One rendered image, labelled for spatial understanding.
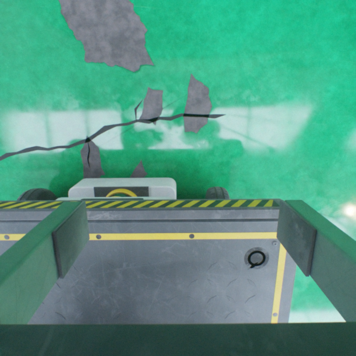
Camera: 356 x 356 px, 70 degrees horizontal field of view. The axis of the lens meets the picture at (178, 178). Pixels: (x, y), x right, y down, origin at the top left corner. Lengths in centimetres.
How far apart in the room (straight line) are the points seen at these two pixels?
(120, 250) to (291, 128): 56
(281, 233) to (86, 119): 66
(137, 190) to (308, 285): 67
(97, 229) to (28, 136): 44
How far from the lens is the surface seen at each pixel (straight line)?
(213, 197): 63
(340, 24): 85
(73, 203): 17
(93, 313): 57
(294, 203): 17
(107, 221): 45
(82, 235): 16
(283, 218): 17
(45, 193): 76
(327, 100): 82
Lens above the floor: 71
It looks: 74 degrees down
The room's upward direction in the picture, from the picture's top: 180 degrees counter-clockwise
